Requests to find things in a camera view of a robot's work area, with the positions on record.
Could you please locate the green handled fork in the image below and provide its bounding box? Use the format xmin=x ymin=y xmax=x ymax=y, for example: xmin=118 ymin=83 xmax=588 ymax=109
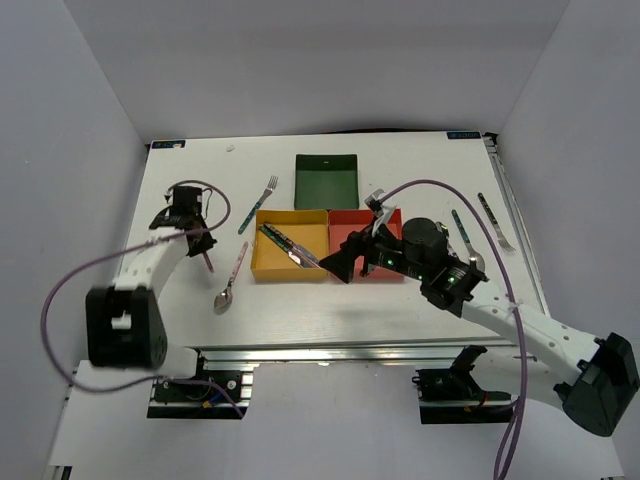
xmin=237 ymin=175 xmax=278 ymax=235

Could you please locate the red container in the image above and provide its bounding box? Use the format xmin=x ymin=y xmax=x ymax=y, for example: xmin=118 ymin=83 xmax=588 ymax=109
xmin=328 ymin=209 xmax=404 ymax=283

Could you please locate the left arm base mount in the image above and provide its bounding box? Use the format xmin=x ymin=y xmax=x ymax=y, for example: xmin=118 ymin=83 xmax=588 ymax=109
xmin=147 ymin=351 xmax=256 ymax=420

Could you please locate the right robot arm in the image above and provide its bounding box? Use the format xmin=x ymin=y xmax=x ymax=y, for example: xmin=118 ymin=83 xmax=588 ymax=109
xmin=319 ymin=218 xmax=639 ymax=437

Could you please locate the green handled knife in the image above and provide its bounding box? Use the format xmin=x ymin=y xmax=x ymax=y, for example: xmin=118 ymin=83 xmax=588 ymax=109
xmin=258 ymin=224 xmax=311 ymax=269

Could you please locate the black handled fork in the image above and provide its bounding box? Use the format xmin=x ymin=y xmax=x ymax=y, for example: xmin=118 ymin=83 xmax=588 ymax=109
xmin=477 ymin=192 xmax=516 ymax=253

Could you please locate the green container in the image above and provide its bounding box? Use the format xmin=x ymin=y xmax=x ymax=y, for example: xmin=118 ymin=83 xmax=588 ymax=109
xmin=294 ymin=154 xmax=360 ymax=211

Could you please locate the left blue corner label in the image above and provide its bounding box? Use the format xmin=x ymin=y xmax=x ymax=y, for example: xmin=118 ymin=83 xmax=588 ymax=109
xmin=150 ymin=140 xmax=186 ymax=149

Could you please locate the pink handled spoon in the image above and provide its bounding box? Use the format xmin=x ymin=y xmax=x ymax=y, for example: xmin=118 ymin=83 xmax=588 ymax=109
xmin=213 ymin=241 xmax=249 ymax=314

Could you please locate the black handled knife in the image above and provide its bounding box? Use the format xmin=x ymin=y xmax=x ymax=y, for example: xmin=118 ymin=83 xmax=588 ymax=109
xmin=264 ymin=223 xmax=326 ymax=270

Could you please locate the green handled spoon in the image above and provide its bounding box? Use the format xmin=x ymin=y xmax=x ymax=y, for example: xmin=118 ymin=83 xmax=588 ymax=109
xmin=451 ymin=209 xmax=486 ymax=272

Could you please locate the blue corner label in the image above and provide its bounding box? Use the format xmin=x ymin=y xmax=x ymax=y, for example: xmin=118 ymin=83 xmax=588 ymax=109
xmin=446 ymin=131 xmax=482 ymax=140
xmin=150 ymin=140 xmax=186 ymax=149

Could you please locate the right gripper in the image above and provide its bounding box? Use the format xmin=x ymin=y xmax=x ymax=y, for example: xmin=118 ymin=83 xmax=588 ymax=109
xmin=319 ymin=216 xmax=427 ymax=283

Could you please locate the yellow container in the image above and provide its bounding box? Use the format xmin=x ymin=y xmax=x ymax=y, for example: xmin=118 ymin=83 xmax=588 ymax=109
xmin=250 ymin=210 xmax=329 ymax=283

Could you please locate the pink handled fork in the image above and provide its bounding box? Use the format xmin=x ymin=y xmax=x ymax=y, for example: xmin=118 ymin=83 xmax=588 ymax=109
xmin=202 ymin=252 xmax=215 ymax=274

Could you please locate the right blue corner label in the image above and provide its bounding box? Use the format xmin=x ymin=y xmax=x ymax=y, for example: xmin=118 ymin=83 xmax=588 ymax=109
xmin=446 ymin=131 xmax=482 ymax=140

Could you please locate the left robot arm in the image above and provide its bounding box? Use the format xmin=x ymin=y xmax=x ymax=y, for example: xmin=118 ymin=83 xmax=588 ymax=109
xmin=85 ymin=184 xmax=216 ymax=399

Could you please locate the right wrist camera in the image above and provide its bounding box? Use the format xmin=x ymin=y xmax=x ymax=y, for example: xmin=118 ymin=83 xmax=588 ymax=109
xmin=365 ymin=189 xmax=396 ymax=235

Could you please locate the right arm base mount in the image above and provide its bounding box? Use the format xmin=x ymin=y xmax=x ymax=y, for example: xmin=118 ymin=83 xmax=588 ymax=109
xmin=412 ymin=345 xmax=515 ymax=425

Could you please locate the pink handled knife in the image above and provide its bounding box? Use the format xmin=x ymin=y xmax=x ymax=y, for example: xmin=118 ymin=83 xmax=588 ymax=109
xmin=268 ymin=225 xmax=326 ymax=269

